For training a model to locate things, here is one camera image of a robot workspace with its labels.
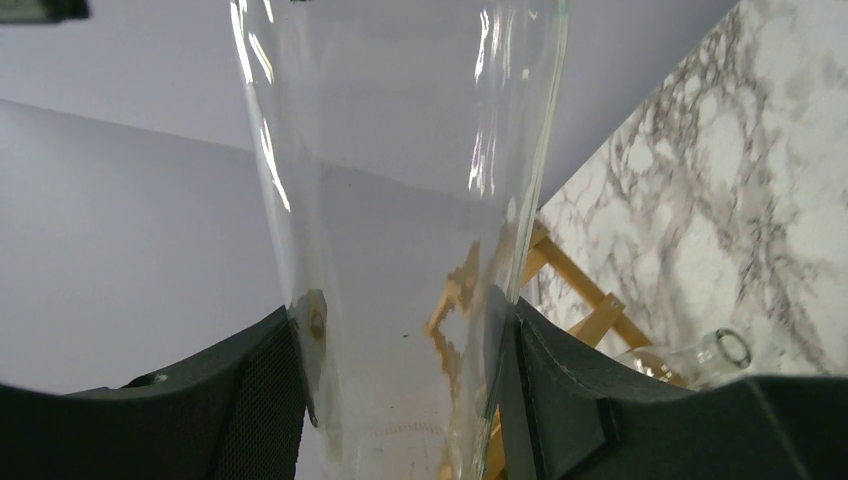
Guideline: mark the small clear glass bottle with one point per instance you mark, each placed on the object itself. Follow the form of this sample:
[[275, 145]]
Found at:
[[695, 367]]

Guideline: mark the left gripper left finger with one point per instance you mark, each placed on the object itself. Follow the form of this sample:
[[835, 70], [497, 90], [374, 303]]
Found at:
[[234, 410]]

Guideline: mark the tall clear glass bottle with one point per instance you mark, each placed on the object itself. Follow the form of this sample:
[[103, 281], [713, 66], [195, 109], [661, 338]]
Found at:
[[400, 146]]

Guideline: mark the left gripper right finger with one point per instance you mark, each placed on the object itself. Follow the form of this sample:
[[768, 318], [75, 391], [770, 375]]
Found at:
[[570, 412]]

